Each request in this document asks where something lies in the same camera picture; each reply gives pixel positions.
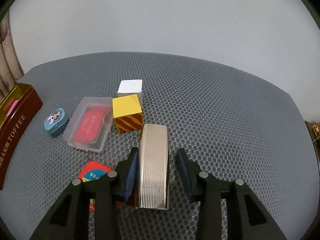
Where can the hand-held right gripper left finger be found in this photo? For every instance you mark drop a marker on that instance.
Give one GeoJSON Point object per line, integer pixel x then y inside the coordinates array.
{"type": "Point", "coordinates": [130, 177]}

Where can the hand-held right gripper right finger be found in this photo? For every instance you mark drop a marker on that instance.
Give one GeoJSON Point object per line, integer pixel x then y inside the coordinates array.
{"type": "Point", "coordinates": [185, 172]}

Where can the gold ribbed metal box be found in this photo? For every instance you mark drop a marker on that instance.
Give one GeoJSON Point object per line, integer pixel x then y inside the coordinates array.
{"type": "Point", "coordinates": [153, 167]}

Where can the yellow red striped cube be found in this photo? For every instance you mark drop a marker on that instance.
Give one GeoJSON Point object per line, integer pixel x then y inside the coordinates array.
{"type": "Point", "coordinates": [126, 107]}

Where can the red rectangular tin box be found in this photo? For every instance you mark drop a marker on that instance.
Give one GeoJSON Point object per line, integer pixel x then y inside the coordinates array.
{"type": "Point", "coordinates": [17, 135]}

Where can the pink wooden block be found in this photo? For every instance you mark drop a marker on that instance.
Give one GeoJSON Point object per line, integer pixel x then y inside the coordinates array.
{"type": "Point", "coordinates": [13, 107]}

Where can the clear case with red insert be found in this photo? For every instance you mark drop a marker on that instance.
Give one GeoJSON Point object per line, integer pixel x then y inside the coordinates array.
{"type": "Point", "coordinates": [87, 127]}

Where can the white zigzag print cube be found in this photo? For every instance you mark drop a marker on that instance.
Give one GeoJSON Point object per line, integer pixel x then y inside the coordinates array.
{"type": "Point", "coordinates": [130, 87]}

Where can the small blue cartoon tin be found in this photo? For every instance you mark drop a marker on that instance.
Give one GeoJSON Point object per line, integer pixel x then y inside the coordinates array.
{"type": "Point", "coordinates": [53, 120]}

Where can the dark wooden cabinet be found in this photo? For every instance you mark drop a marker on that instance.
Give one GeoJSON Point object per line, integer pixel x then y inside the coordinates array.
{"type": "Point", "coordinates": [315, 152]}

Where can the brown floral pouch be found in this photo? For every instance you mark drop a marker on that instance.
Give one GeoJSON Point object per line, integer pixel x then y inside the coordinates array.
{"type": "Point", "coordinates": [316, 130]}

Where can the beige patterned curtain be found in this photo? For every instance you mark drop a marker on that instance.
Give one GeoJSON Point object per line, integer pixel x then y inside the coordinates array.
{"type": "Point", "coordinates": [10, 60]}

